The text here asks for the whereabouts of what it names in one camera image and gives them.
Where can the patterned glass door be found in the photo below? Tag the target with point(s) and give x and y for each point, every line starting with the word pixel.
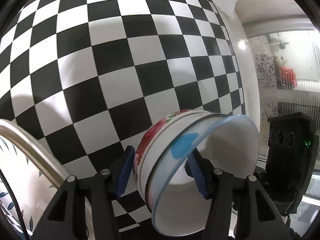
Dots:
pixel 270 100

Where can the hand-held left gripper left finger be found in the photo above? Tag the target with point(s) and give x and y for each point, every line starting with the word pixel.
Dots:
pixel 124 175

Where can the black white checkered tablecloth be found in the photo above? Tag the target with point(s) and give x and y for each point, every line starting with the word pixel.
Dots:
pixel 125 67

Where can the red cloth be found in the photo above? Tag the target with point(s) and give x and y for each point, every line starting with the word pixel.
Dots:
pixel 288 76

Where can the blue leaf striped plate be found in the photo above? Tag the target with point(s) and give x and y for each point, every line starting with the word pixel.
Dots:
pixel 27 190

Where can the floral spotted bowl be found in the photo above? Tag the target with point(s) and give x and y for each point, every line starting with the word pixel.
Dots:
pixel 225 150

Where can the metal dish rack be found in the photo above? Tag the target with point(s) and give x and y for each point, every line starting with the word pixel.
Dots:
pixel 30 150

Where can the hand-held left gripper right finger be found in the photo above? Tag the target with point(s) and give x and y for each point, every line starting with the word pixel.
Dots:
pixel 197 177

